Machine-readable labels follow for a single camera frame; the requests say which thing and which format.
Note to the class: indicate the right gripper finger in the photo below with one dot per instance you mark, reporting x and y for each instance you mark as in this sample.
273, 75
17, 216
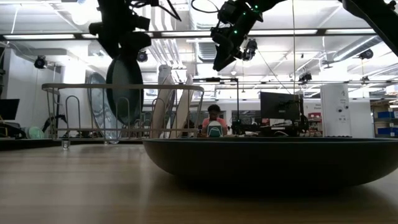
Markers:
222, 60

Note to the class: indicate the black ceiling camera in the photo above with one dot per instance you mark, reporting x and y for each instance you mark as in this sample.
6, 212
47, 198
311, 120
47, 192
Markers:
305, 77
367, 54
251, 49
143, 56
40, 62

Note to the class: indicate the black flat panel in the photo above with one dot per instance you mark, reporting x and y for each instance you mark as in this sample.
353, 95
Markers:
7, 107

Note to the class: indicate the person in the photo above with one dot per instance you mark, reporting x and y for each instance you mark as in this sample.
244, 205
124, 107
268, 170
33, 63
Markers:
214, 109

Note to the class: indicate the light blue patterned plate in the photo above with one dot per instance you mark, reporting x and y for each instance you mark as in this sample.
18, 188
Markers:
96, 102

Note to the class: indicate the blue storage bin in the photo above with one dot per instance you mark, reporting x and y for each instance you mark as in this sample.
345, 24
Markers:
388, 115
388, 131

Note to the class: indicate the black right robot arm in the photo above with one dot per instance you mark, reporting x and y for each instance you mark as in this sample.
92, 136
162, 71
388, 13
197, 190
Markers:
379, 18

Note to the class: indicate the silver ceiling duct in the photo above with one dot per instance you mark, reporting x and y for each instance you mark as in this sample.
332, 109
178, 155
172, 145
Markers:
345, 53

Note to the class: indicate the long ceiling light rail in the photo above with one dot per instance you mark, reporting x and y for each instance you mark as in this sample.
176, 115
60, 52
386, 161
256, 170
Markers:
280, 32

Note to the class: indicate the storage shelf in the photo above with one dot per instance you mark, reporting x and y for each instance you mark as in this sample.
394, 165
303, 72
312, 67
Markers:
376, 124

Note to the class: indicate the dark green deep bowl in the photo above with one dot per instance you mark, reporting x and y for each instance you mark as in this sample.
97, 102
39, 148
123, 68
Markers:
264, 165

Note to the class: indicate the green glossy shallow bowl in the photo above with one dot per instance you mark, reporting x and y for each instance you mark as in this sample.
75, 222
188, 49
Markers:
124, 90

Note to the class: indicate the black computer monitor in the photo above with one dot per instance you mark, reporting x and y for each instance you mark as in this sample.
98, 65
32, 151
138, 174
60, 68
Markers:
276, 105

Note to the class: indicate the ceiling air vent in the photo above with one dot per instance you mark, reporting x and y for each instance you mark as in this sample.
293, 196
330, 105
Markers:
206, 53

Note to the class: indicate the teal white chair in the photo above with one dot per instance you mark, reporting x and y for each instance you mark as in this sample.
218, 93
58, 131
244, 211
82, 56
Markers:
214, 129

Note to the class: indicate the red patterned plate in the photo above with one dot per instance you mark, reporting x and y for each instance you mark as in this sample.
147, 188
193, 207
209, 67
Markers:
160, 115

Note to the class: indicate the white column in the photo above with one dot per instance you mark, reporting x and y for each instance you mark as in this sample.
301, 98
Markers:
161, 71

